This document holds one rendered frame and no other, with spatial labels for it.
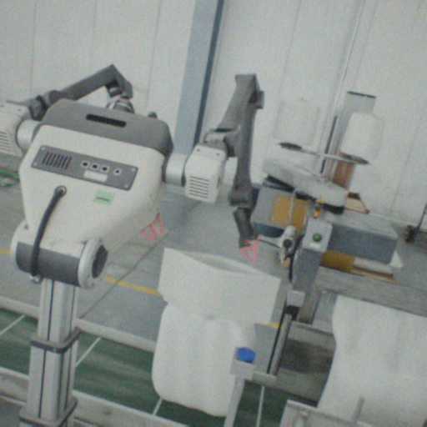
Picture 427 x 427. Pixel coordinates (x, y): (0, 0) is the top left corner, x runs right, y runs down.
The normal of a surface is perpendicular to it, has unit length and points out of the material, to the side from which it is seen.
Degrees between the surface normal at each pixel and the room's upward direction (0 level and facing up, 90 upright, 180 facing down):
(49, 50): 90
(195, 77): 90
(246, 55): 90
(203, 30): 90
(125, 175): 50
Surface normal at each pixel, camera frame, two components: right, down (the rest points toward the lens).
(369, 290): -0.20, 0.26
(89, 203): -0.04, -0.41
